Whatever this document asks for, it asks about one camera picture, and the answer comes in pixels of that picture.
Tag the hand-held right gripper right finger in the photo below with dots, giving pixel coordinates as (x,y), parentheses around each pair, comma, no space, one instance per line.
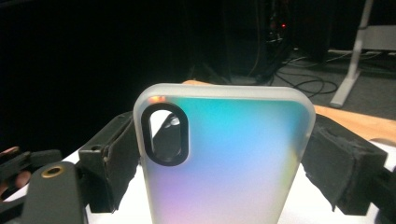
(342,161)

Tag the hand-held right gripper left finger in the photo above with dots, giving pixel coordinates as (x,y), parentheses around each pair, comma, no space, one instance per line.
(106,168)

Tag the iridescent phone case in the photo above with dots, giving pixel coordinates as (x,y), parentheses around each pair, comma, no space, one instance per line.
(233,161)

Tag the white table mat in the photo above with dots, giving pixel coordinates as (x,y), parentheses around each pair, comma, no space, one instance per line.
(137,208)

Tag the white metal stand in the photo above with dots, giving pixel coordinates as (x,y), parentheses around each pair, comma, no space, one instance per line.
(353,68)

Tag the dark electronic device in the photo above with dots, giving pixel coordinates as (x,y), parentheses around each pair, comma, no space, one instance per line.
(277,34)

